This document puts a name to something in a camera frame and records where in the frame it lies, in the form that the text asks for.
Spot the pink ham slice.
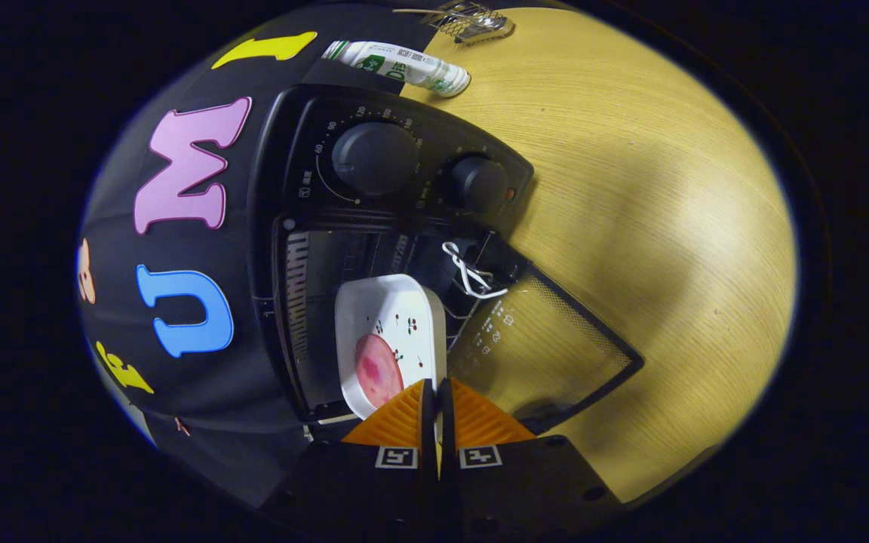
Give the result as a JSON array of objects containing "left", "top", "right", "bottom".
[{"left": 354, "top": 333, "right": 405, "bottom": 408}]

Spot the black toaster oven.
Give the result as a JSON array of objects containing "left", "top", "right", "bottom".
[{"left": 246, "top": 83, "right": 645, "bottom": 434}]

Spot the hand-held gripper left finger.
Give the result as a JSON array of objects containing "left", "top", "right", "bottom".
[{"left": 261, "top": 379, "right": 440, "bottom": 532}]

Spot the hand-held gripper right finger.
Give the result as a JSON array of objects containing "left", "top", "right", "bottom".
[{"left": 438, "top": 377, "right": 624, "bottom": 532}]

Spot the wire mesh utensil holder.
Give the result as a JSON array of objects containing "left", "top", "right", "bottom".
[{"left": 427, "top": 0, "right": 516, "bottom": 44}]

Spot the white square plate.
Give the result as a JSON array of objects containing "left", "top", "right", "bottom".
[{"left": 335, "top": 274, "right": 449, "bottom": 421}]

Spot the white drink bottle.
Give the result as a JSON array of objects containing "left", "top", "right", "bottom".
[{"left": 321, "top": 40, "right": 471, "bottom": 97}]

